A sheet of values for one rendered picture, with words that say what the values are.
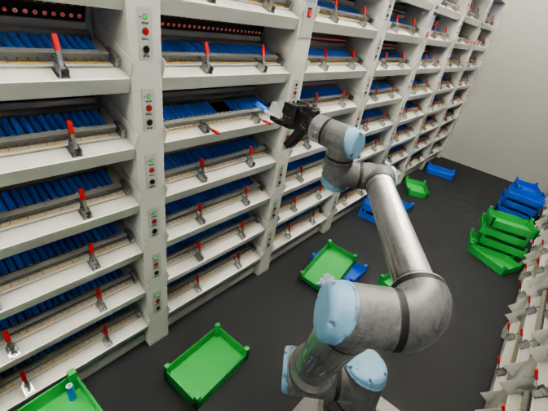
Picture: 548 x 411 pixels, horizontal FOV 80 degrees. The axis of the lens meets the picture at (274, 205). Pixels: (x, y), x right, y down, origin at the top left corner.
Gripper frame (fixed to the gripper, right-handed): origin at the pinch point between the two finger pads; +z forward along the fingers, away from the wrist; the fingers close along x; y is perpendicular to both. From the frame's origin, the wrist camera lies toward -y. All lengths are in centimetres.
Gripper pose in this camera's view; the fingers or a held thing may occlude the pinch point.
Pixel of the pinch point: (268, 112)
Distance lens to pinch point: 123.1
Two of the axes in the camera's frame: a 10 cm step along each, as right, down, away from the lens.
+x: -6.5, 3.0, -7.0
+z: -7.4, -4.6, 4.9
